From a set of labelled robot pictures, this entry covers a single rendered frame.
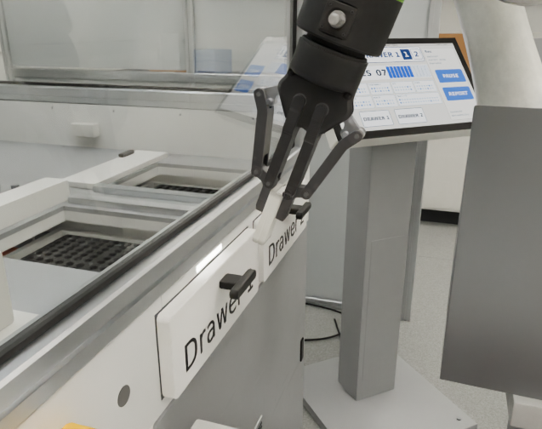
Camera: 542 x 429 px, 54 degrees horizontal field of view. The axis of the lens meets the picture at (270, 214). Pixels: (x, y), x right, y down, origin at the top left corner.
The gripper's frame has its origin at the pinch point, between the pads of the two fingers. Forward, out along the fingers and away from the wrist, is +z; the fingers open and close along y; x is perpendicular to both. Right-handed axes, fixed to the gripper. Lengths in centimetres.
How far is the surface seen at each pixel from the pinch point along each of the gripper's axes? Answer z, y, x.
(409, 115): -2, 10, 91
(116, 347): 11.4, -6.3, -18.3
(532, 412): 13.8, 40.6, 8.7
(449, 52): -19, 13, 116
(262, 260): 17.6, -1.9, 20.3
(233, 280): 12.2, -1.9, 2.7
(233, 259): 12.1, -3.9, 7.4
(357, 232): 37, 11, 96
